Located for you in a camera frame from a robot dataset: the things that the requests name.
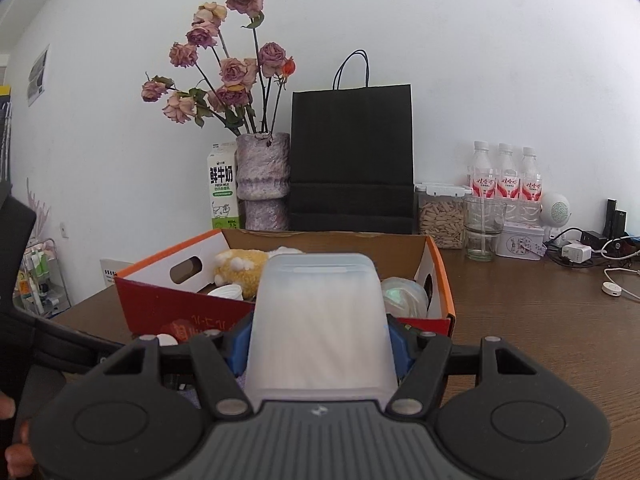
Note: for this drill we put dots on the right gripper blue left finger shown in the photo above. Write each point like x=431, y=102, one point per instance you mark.
x=219, y=360

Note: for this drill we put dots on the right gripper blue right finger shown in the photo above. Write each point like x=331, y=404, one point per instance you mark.
x=420, y=359

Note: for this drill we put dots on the translucent plastic bag ball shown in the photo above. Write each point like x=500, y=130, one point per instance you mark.
x=404, y=298

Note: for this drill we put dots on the small white round cup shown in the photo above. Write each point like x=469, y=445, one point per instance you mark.
x=229, y=291

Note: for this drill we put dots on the white yellow plush hamster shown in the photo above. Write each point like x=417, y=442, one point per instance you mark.
x=244, y=267

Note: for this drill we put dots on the frosted plastic storage box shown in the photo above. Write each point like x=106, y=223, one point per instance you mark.
x=320, y=332

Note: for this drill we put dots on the purple knitted cloth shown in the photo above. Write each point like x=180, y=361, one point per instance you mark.
x=191, y=395

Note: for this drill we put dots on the person left hand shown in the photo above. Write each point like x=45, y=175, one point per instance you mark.
x=20, y=462

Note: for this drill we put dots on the small white lidded jar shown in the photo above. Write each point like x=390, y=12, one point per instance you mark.
x=166, y=340

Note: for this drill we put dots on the red pumpkin cardboard box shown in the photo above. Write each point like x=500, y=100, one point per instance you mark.
x=165, y=293

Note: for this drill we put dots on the white printed tin box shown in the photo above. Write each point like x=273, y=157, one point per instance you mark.
x=521, y=241

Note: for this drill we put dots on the clear jar of seeds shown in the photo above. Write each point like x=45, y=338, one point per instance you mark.
x=441, y=213

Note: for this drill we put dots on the clear drinking glass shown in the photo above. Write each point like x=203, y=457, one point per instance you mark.
x=483, y=223

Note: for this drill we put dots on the white charger plug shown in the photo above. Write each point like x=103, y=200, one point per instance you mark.
x=576, y=252

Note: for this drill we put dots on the black power strip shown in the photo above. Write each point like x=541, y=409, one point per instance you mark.
x=619, y=249

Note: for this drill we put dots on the left water bottle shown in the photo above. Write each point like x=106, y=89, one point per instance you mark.
x=482, y=173

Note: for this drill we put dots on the water bottle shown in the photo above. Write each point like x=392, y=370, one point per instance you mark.
x=482, y=173
x=508, y=182
x=531, y=188

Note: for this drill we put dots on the right water bottle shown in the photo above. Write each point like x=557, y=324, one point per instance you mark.
x=531, y=188

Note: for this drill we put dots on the white green milk carton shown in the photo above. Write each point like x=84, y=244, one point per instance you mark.
x=223, y=200

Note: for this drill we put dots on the middle water bottle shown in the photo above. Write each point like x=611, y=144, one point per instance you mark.
x=508, y=182

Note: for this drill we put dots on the white round speaker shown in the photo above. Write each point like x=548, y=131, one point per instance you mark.
x=554, y=213

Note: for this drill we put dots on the purple textured vase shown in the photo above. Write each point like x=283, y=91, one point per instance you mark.
x=263, y=181

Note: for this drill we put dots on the black paper shopping bag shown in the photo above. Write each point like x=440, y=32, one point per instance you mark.
x=351, y=159

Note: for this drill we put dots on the black upright device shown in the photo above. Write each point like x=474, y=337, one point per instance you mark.
x=615, y=221

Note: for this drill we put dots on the dried pink rose bouquet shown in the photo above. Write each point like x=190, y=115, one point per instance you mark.
x=243, y=94

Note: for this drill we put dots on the metal wire shelf rack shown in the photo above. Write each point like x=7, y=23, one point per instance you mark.
x=40, y=286

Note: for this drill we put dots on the wall poster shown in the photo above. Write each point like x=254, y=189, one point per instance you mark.
x=36, y=75

